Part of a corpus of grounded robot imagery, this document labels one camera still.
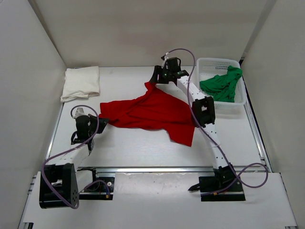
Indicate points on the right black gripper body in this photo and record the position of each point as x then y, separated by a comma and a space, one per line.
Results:
167, 76

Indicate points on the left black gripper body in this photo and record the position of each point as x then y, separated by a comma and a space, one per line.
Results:
93, 120

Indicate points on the red t shirt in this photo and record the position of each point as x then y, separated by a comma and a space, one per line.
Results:
155, 110

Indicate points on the white t shirt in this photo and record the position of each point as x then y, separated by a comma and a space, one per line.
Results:
81, 83

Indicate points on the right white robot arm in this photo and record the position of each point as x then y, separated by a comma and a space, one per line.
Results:
202, 110

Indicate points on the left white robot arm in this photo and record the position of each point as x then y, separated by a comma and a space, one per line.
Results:
61, 183

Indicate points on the white plastic basket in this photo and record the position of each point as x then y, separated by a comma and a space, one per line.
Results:
209, 67

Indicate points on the green t shirt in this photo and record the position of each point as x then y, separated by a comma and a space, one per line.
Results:
222, 87

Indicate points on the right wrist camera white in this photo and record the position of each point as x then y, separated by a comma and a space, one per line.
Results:
165, 58

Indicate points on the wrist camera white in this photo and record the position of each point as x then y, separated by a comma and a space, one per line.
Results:
165, 58
77, 112

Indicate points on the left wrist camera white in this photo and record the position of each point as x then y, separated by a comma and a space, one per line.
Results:
77, 112

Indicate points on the aluminium rail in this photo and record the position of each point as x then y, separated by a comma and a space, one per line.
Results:
151, 169

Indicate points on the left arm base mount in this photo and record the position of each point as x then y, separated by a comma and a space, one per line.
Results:
95, 188

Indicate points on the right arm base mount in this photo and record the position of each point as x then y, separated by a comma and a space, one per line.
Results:
222, 186

